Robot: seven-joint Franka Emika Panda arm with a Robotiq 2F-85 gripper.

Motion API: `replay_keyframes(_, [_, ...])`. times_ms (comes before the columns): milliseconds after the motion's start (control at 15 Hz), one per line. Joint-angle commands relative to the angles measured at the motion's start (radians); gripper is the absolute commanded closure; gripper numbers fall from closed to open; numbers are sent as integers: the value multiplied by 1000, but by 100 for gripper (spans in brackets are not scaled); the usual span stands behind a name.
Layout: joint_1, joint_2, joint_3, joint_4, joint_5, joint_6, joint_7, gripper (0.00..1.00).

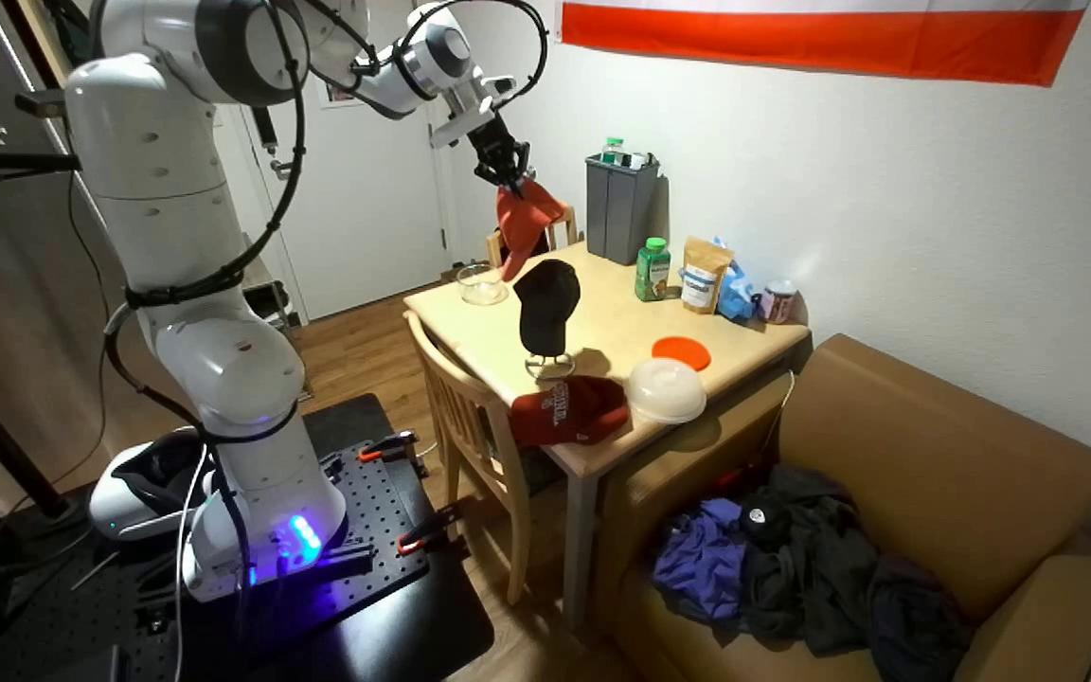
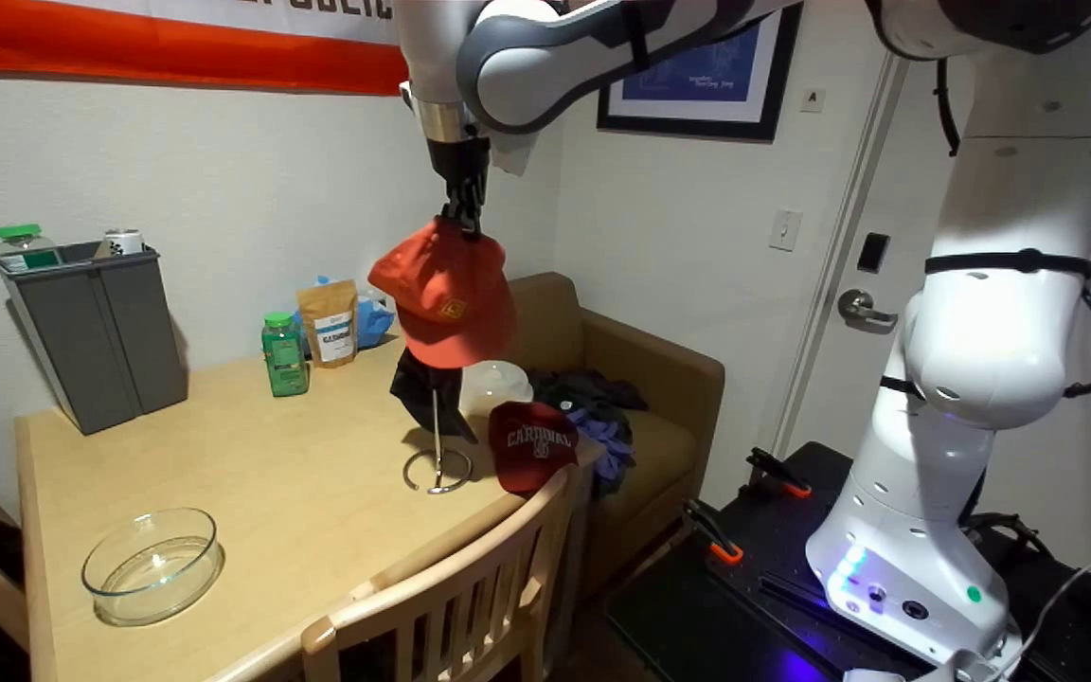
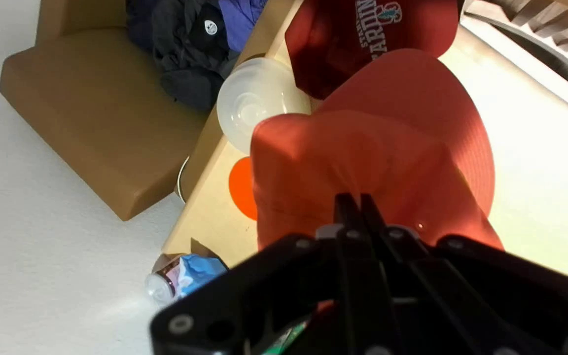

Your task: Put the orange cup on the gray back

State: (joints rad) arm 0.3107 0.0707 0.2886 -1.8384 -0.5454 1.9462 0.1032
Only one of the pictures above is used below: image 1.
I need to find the white cable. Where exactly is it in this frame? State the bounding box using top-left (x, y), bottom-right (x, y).
top-left (167, 457), bottom-right (212, 682)

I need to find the brown paper bag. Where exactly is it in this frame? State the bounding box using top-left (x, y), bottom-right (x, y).
top-left (674, 234), bottom-right (737, 316)

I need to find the orange handled clamp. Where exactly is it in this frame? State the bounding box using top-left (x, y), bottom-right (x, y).
top-left (395, 501), bottom-right (471, 561)
top-left (353, 427), bottom-right (431, 471)

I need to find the cardboard box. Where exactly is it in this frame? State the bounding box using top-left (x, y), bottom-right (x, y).
top-left (595, 328), bottom-right (1091, 682)

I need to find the gray refrigerator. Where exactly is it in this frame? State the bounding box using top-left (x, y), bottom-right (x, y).
top-left (0, 0), bottom-right (159, 516)

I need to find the silver cap stand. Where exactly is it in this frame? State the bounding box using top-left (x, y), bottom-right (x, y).
top-left (521, 351), bottom-right (576, 384)

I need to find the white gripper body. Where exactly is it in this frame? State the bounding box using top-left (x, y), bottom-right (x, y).
top-left (423, 72), bottom-right (516, 151)

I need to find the black cap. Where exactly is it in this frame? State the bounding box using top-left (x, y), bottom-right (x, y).
top-left (513, 255), bottom-right (582, 361)

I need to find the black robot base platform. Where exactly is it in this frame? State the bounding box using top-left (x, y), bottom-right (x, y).
top-left (0, 390), bottom-right (500, 682)

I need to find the white black rounded device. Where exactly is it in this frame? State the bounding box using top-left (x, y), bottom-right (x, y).
top-left (87, 423), bottom-right (212, 549)

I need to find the black camera on tripod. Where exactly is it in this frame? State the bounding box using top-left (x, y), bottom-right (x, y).
top-left (0, 78), bottom-right (106, 221)

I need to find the dark gray clothing pile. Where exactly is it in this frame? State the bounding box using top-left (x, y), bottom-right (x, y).
top-left (732, 461), bottom-right (982, 682)

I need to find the gray bin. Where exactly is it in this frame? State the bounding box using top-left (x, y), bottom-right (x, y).
top-left (582, 149), bottom-right (674, 268)

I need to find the black door lock handle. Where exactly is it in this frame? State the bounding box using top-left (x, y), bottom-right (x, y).
top-left (245, 106), bottom-right (307, 184)

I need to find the green plastic bottle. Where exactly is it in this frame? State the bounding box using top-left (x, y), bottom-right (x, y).
top-left (631, 230), bottom-right (678, 308)

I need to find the white door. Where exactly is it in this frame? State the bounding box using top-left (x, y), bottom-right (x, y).
top-left (207, 0), bottom-right (463, 327)

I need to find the blue bag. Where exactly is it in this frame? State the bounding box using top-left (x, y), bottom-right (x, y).
top-left (716, 258), bottom-right (761, 327)

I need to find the orange baseball cap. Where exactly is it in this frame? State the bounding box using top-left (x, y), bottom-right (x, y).
top-left (492, 174), bottom-right (571, 284)

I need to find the light wooden table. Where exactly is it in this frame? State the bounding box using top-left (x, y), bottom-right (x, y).
top-left (399, 239), bottom-right (816, 638)

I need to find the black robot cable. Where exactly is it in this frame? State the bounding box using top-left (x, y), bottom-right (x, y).
top-left (98, 0), bottom-right (554, 438)

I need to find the white bowl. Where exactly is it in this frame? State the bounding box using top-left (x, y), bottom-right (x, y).
top-left (624, 357), bottom-right (713, 427)

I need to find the purple garment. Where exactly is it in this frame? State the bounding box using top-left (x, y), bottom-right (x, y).
top-left (643, 494), bottom-right (754, 630)

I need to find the red white flag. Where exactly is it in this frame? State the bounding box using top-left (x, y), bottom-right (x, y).
top-left (554, 0), bottom-right (1091, 91)

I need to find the clear glass bowl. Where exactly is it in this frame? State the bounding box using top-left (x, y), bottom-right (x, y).
top-left (458, 268), bottom-right (513, 311)

